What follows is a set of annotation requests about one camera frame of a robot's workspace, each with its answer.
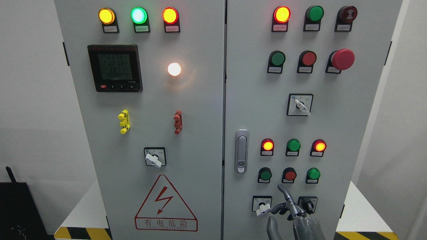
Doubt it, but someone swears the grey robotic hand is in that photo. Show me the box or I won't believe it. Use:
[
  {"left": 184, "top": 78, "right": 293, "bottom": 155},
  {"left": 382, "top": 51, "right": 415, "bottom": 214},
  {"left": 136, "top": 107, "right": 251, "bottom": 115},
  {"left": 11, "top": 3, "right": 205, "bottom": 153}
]
[{"left": 271, "top": 184, "right": 326, "bottom": 240}]

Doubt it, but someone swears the green push button lower right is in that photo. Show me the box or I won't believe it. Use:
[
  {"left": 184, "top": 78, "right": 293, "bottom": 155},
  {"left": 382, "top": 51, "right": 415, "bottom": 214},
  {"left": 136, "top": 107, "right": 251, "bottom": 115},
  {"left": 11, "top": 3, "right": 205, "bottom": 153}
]
[{"left": 305, "top": 168, "right": 321, "bottom": 184}]

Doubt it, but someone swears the red push button lower middle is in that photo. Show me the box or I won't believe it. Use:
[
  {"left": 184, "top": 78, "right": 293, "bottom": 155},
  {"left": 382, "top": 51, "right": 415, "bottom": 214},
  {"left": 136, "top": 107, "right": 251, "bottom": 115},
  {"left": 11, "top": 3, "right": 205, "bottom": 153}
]
[{"left": 282, "top": 167, "right": 297, "bottom": 183}]

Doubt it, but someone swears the green start button lower left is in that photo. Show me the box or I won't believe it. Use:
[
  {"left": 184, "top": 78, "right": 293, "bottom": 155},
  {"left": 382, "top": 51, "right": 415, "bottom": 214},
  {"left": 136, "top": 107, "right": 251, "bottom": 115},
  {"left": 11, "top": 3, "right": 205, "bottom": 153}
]
[{"left": 258, "top": 167, "right": 273, "bottom": 183}]

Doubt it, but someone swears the red push button upper row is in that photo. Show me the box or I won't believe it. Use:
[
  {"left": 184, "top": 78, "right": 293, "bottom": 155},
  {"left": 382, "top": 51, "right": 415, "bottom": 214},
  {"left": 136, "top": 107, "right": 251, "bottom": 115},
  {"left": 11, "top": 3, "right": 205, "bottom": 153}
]
[{"left": 297, "top": 50, "right": 317, "bottom": 74}]

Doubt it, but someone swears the green push button upper row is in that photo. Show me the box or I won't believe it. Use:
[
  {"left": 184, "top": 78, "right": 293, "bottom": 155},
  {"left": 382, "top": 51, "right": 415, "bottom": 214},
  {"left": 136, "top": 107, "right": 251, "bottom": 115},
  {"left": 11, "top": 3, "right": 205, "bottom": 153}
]
[{"left": 267, "top": 50, "right": 286, "bottom": 74}]

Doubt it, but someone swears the red emergency stop mushroom button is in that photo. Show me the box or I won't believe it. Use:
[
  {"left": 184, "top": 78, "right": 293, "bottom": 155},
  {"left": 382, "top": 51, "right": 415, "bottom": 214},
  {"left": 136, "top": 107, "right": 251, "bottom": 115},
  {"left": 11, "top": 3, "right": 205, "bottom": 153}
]
[{"left": 325, "top": 48, "right": 355, "bottom": 74}]

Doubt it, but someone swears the red indicator light lower right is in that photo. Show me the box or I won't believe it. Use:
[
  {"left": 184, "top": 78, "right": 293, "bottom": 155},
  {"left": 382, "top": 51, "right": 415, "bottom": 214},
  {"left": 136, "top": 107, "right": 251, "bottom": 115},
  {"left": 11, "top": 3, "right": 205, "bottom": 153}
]
[{"left": 310, "top": 139, "right": 327, "bottom": 157}]

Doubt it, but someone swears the red indicator light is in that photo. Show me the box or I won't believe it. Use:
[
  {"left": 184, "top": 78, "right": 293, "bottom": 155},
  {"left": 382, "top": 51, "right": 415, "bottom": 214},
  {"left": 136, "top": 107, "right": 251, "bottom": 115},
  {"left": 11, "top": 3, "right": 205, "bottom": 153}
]
[
  {"left": 260, "top": 138, "right": 274, "bottom": 156},
  {"left": 271, "top": 5, "right": 291, "bottom": 32},
  {"left": 162, "top": 7, "right": 180, "bottom": 33},
  {"left": 310, "top": 139, "right": 327, "bottom": 157}
]

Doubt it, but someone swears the green indicator light lower middle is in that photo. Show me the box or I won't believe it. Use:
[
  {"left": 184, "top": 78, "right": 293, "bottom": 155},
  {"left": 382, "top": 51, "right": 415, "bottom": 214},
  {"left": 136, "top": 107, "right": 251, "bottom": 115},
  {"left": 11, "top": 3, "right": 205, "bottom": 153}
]
[{"left": 285, "top": 139, "right": 301, "bottom": 156}]

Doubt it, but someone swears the green indicator light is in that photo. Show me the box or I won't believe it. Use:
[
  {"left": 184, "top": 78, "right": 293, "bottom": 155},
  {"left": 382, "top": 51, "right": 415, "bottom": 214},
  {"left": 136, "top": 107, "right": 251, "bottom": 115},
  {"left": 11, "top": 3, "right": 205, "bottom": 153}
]
[
  {"left": 130, "top": 7, "right": 151, "bottom": 33},
  {"left": 303, "top": 5, "right": 325, "bottom": 32},
  {"left": 285, "top": 139, "right": 301, "bottom": 156}
]

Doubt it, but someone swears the red indicator light lower left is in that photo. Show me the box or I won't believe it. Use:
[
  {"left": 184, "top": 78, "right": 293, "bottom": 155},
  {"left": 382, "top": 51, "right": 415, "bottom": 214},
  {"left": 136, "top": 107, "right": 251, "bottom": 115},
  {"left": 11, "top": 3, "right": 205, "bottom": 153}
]
[{"left": 260, "top": 138, "right": 274, "bottom": 156}]

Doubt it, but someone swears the red electrical danger warning sticker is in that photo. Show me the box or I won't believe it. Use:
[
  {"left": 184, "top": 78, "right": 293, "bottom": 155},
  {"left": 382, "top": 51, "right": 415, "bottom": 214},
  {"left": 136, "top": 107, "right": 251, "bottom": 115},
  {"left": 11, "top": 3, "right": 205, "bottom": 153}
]
[{"left": 134, "top": 174, "right": 198, "bottom": 231}]

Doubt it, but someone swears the grey right cabinet door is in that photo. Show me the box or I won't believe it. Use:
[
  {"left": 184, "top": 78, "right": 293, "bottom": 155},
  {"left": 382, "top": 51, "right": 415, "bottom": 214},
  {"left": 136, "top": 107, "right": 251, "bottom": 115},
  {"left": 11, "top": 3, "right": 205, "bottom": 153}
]
[{"left": 223, "top": 0, "right": 402, "bottom": 240}]

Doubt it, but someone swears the grey cabinet door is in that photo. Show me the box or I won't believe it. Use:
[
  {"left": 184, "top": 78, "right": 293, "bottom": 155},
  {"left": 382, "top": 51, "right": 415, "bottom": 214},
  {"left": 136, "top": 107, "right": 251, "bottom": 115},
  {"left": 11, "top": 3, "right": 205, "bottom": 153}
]
[
  {"left": 223, "top": 0, "right": 402, "bottom": 240},
  {"left": 55, "top": 0, "right": 225, "bottom": 240}
]

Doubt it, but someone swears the red plastic terminal clip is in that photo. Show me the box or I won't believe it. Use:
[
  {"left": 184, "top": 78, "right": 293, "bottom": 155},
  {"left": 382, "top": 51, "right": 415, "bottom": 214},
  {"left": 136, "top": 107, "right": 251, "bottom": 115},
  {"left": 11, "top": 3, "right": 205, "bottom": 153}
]
[{"left": 173, "top": 110, "right": 183, "bottom": 135}]

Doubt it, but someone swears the white glowing indicator light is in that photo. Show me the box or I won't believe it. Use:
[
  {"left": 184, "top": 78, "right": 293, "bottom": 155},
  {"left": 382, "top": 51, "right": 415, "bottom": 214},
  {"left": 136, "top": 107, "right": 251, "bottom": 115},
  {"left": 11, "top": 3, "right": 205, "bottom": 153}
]
[{"left": 167, "top": 62, "right": 182, "bottom": 77}]

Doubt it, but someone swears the yellow plastic terminal clip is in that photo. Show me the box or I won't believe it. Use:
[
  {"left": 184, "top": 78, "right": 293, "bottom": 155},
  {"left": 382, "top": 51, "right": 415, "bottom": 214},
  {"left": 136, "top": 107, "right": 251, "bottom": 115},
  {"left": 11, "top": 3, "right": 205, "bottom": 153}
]
[{"left": 118, "top": 109, "right": 130, "bottom": 135}]

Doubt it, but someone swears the green indicator light top right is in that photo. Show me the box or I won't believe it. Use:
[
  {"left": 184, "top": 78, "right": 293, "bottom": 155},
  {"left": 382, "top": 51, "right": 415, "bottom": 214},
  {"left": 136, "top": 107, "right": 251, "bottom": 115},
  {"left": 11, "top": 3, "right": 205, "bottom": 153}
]
[{"left": 303, "top": 5, "right": 325, "bottom": 32}]

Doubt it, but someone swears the red indicator light top right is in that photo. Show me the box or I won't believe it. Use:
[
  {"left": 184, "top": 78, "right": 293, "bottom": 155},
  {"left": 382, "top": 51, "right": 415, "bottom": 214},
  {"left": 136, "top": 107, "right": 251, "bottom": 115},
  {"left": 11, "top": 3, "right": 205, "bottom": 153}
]
[{"left": 271, "top": 5, "right": 291, "bottom": 32}]

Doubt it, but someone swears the white platform with hazard stripes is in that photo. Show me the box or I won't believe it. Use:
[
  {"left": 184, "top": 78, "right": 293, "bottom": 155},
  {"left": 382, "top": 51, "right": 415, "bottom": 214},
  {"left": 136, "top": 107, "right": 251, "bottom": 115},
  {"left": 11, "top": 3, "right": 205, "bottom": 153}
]
[{"left": 52, "top": 181, "right": 399, "bottom": 240}]

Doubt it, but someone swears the dark red buzzer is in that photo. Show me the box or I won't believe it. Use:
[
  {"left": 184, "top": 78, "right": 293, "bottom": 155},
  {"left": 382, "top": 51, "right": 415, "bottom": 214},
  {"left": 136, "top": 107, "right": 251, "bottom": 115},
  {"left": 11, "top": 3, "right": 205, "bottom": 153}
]
[{"left": 335, "top": 6, "right": 358, "bottom": 32}]

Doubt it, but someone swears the grey left cabinet door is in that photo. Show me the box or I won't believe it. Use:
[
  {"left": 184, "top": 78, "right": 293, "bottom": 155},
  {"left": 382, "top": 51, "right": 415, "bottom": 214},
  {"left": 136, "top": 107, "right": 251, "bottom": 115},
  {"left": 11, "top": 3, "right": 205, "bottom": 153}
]
[{"left": 55, "top": 0, "right": 225, "bottom": 240}]

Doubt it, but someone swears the black digital power meter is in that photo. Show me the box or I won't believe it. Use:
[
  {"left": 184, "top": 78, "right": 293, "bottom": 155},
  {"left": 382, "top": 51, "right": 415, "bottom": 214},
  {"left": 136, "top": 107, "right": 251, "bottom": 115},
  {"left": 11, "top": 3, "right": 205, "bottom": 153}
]
[{"left": 87, "top": 44, "right": 143, "bottom": 92}]

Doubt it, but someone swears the red indicator light top left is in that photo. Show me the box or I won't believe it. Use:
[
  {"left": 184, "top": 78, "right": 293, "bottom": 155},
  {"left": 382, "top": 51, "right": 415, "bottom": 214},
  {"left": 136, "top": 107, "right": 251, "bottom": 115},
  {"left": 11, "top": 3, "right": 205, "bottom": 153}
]
[{"left": 162, "top": 7, "right": 180, "bottom": 33}]

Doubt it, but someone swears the green indicator light top left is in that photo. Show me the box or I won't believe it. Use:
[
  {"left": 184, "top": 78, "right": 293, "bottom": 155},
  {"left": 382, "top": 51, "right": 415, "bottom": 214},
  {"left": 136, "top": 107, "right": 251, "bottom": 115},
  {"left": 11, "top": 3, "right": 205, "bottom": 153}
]
[{"left": 130, "top": 7, "right": 151, "bottom": 33}]

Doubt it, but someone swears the black box with antenna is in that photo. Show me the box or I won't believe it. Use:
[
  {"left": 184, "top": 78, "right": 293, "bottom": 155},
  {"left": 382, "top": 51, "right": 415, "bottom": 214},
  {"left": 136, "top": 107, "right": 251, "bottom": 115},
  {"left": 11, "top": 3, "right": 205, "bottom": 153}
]
[{"left": 0, "top": 166, "right": 49, "bottom": 240}]

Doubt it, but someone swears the yellow indicator light top left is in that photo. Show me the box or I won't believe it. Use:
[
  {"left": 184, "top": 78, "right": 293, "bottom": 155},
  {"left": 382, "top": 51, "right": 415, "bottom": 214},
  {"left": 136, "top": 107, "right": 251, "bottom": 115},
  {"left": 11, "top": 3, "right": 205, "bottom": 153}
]
[{"left": 98, "top": 7, "right": 119, "bottom": 33}]

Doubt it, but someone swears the black rotary knob switch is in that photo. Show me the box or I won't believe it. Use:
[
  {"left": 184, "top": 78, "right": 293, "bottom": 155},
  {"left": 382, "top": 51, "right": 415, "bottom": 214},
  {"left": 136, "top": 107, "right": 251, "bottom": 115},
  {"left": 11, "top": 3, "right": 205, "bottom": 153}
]
[{"left": 298, "top": 196, "right": 318, "bottom": 214}]

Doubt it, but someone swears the white selector switch lower right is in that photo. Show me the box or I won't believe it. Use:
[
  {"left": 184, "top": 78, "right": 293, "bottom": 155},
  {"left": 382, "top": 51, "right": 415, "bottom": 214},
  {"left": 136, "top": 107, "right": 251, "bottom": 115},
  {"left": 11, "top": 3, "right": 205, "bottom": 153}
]
[{"left": 252, "top": 195, "right": 273, "bottom": 217}]

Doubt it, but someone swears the white selector switch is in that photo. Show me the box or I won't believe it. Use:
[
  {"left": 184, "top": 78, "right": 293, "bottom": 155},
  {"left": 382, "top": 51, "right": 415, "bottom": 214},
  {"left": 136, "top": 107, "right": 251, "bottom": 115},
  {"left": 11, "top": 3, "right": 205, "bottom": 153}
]
[
  {"left": 252, "top": 195, "right": 273, "bottom": 217},
  {"left": 287, "top": 94, "right": 314, "bottom": 116}
]

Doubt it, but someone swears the silver cabinet door handle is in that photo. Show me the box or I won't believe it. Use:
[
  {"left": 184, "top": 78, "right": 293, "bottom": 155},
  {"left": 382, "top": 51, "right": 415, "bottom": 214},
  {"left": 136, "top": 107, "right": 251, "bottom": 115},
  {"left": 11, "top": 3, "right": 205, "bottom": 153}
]
[{"left": 235, "top": 129, "right": 249, "bottom": 173}]

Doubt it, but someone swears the white selector switch upper right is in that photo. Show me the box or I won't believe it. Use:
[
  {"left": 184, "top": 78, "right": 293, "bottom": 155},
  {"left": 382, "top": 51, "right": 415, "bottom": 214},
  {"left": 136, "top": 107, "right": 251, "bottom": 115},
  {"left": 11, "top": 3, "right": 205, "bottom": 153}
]
[{"left": 287, "top": 94, "right": 314, "bottom": 116}]

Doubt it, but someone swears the white selector switch left door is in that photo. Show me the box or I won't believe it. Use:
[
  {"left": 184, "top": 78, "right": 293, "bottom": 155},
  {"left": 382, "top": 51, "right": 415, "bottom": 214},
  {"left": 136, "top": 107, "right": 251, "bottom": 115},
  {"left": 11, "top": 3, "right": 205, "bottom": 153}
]
[{"left": 143, "top": 147, "right": 167, "bottom": 169}]

